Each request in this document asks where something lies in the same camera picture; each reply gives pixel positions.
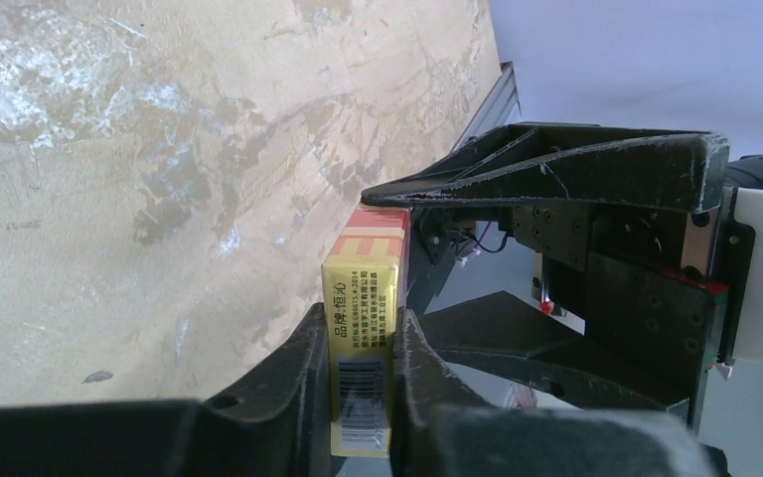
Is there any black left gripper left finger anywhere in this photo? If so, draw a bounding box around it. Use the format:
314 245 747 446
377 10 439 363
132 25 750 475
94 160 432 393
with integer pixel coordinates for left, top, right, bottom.
0 304 333 476

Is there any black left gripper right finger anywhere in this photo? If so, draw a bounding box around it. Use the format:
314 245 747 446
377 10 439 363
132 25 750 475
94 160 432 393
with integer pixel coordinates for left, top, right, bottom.
390 309 717 476

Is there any red playing card box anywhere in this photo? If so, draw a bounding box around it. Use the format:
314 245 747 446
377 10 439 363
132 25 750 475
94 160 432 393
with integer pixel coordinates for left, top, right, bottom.
321 204 410 458

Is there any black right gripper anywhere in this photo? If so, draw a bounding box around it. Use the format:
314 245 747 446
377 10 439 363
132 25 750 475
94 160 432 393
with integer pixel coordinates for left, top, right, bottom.
361 122 749 421

